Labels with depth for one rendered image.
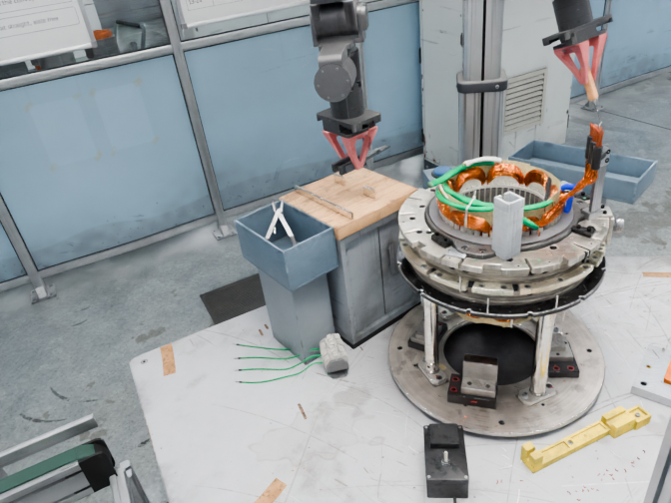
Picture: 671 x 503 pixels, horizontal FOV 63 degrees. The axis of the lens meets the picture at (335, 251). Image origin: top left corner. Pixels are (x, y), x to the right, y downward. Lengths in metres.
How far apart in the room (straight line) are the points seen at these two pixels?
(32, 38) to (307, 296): 2.06
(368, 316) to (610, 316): 0.49
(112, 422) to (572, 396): 1.73
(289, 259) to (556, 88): 2.86
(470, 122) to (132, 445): 1.60
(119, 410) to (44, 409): 0.32
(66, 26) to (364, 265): 2.06
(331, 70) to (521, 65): 2.57
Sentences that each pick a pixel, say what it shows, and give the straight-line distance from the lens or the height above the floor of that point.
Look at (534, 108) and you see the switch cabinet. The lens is 3.50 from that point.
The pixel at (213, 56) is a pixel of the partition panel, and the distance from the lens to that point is 2.98.
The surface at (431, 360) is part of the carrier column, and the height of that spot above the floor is 0.84.
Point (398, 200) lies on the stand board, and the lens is 1.03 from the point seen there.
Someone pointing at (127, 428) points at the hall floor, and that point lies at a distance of 2.26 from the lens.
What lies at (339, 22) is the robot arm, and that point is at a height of 1.39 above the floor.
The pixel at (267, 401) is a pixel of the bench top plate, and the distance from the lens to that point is 1.06.
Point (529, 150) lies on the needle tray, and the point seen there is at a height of 1.05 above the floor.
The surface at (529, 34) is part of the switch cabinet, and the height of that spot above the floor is 0.84.
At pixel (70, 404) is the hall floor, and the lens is 2.48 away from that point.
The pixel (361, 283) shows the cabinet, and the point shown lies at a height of 0.92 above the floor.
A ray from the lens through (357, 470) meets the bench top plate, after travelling 0.93.
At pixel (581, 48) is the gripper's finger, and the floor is 1.29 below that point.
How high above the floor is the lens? 1.54
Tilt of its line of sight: 32 degrees down
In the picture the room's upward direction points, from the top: 8 degrees counter-clockwise
